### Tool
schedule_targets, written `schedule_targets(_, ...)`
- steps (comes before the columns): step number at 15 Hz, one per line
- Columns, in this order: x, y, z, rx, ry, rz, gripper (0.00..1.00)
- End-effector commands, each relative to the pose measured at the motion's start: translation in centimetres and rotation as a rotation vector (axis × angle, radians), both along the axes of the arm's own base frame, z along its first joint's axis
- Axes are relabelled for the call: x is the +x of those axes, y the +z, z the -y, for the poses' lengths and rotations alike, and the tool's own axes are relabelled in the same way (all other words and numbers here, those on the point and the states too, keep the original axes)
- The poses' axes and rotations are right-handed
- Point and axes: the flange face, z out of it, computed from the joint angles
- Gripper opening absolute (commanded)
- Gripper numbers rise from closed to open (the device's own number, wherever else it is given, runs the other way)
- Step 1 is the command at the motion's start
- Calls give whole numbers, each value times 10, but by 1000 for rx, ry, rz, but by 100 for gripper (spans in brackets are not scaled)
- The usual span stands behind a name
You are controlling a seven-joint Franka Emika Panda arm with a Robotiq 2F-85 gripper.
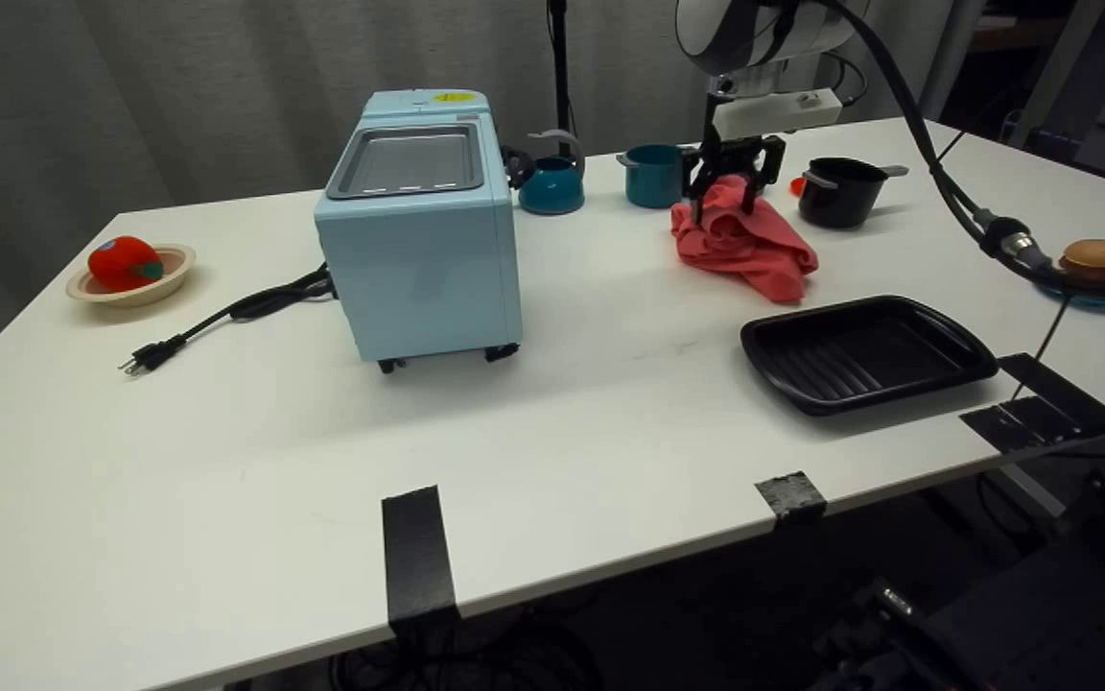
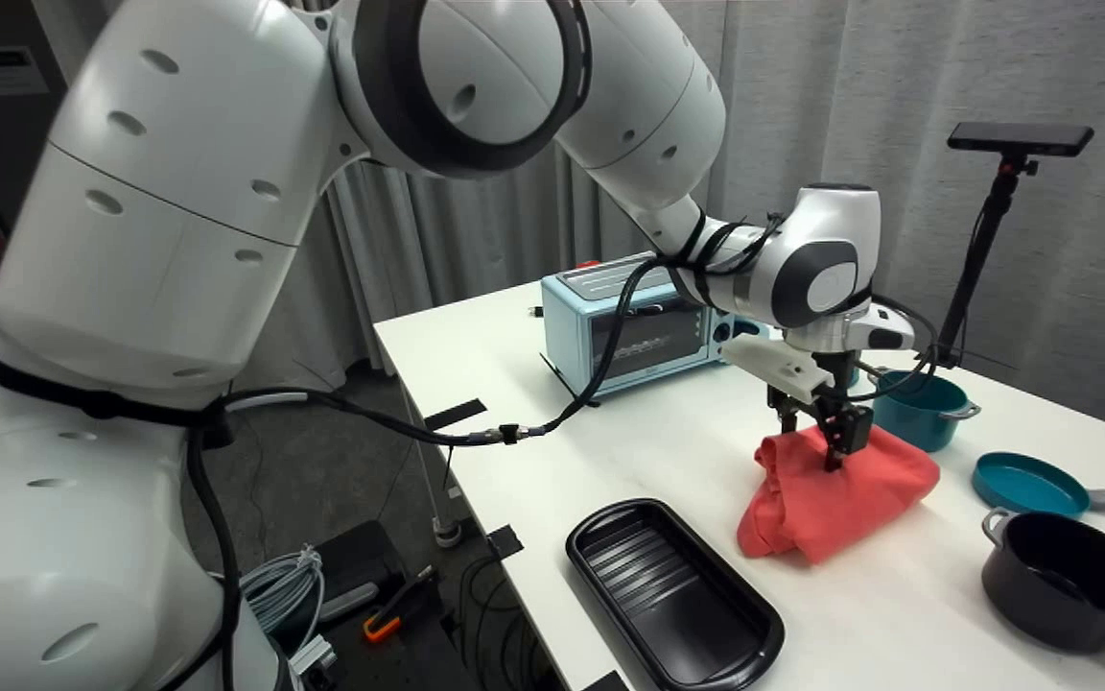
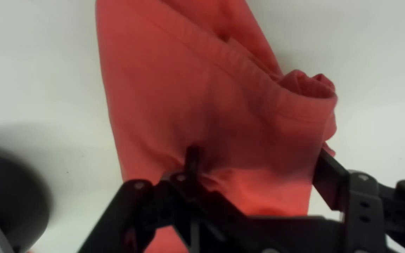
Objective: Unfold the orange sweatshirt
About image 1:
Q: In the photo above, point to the black stand pole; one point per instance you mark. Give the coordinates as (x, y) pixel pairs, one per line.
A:
(563, 62)

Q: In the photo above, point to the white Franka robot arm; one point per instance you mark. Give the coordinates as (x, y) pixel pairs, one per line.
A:
(745, 31)

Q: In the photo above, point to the light blue toaster oven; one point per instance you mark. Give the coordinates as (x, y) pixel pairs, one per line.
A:
(424, 270)

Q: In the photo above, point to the small blue plate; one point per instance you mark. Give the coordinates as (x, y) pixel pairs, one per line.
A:
(1091, 305)

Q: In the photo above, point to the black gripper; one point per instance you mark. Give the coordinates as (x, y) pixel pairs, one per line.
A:
(745, 150)

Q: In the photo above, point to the wide black tape strip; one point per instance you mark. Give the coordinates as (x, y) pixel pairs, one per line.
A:
(1016, 425)
(1072, 402)

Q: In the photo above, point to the teal toy kettle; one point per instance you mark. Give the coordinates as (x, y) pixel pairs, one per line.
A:
(554, 186)

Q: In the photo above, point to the red toy tomato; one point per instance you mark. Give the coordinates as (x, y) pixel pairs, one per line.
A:
(124, 261)

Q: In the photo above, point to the black grill tray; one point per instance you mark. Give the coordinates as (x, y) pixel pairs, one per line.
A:
(866, 350)

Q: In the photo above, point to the long black tape strip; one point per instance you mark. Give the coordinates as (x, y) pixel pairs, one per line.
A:
(421, 560)

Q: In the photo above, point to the teal toy pot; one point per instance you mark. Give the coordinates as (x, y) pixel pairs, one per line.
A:
(655, 178)

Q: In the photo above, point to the beige shallow dish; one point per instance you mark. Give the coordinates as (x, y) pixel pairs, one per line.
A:
(172, 277)

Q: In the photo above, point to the toy hamburger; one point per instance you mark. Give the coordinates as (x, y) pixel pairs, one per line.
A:
(1099, 259)

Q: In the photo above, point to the orange sweatshirt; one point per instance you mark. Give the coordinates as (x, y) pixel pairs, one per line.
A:
(745, 244)

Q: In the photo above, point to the small black tape piece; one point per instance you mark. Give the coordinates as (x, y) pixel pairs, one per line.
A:
(792, 494)

